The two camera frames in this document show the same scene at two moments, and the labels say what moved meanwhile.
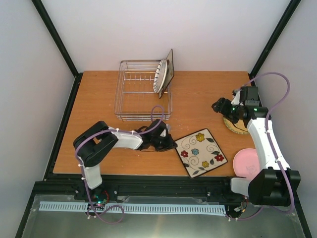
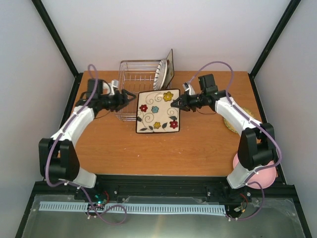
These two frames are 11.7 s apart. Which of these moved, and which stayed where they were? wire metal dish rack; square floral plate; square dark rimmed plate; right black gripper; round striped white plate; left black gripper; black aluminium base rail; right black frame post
Moved: right black gripper; left black gripper; square dark rimmed plate
Stayed: wire metal dish rack; black aluminium base rail; square floral plate; round striped white plate; right black frame post
